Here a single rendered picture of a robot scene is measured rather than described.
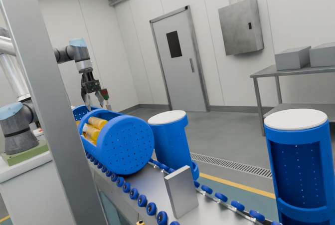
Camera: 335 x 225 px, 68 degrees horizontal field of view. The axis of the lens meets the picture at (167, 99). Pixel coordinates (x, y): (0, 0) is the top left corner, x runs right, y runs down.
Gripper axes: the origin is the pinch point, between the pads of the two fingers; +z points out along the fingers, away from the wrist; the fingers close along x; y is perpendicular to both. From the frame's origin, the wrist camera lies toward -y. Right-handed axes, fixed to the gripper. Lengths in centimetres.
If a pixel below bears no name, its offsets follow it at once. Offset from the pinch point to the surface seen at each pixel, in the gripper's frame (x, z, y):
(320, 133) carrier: 72, 31, 74
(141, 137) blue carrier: 12.3, 18.5, 19.6
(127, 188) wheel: -5.3, 32.6, 32.7
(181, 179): 5, 24, 61
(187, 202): 6, 33, 61
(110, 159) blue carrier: -5.4, 22.5, 19.6
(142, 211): -6, 37, 46
